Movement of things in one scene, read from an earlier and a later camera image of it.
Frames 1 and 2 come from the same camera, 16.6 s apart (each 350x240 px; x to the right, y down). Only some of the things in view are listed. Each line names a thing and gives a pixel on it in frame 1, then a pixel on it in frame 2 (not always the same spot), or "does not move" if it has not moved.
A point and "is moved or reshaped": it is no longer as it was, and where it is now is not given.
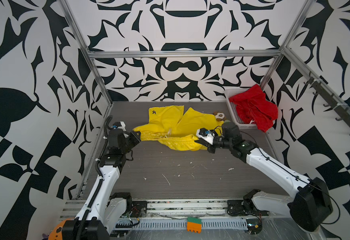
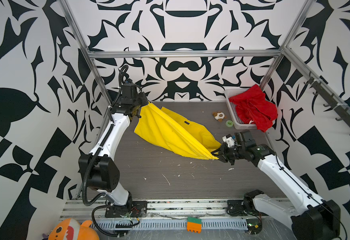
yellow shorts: (169, 124) is moved or reshaped
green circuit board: (254, 225) does not move
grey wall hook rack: (340, 109) does not move
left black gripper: (134, 137) to (143, 101)
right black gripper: (211, 148) to (223, 155)
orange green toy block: (194, 224) does not move
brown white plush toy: (219, 116) does not move
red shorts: (252, 106) does not move
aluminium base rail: (164, 208) does not move
